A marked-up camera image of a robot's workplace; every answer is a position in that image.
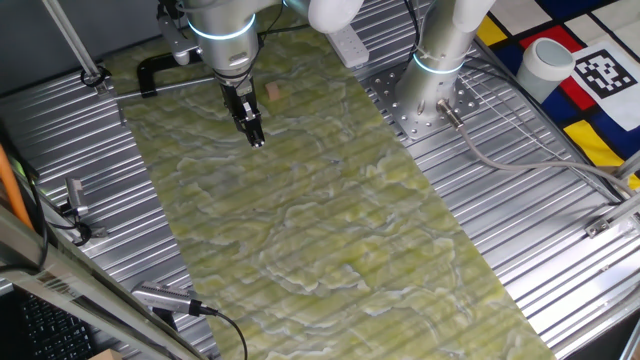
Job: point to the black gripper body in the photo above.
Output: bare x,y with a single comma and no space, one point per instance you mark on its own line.
237,102

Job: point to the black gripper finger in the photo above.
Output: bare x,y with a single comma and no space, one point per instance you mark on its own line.
245,127
257,132

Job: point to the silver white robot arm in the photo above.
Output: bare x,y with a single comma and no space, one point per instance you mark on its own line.
225,45

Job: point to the small wooden block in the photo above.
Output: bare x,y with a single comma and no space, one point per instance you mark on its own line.
272,91

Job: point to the black C-clamp with rod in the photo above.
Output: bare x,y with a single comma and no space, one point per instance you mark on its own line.
150,65

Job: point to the green marble pattern mat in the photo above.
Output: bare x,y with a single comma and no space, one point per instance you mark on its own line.
310,225

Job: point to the white power strip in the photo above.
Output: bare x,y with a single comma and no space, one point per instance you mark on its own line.
350,47

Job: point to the thin metal pole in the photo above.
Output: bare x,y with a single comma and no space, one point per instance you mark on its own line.
70,35

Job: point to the tan cardboard box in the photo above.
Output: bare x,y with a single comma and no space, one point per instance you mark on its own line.
107,355

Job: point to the black keyboard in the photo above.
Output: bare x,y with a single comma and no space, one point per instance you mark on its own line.
55,335

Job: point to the colourful checked cloth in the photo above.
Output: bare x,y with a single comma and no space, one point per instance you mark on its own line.
595,142

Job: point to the white marker tag sheet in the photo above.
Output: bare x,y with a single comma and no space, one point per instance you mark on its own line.
620,105

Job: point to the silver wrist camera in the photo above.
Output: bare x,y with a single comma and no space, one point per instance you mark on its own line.
177,42

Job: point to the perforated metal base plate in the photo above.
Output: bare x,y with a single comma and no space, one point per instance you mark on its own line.
425,125

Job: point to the small metal camera bracket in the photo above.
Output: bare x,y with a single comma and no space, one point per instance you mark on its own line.
99,232

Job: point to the small silver camera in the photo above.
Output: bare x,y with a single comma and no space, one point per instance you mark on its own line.
76,195

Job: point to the ribbed silver camera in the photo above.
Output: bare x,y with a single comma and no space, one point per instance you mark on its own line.
162,297

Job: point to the aluminium frame bar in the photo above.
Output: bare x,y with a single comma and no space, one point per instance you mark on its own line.
622,212
75,285
634,345
631,167

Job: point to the metal corner bracket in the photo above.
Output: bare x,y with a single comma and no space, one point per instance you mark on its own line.
596,228

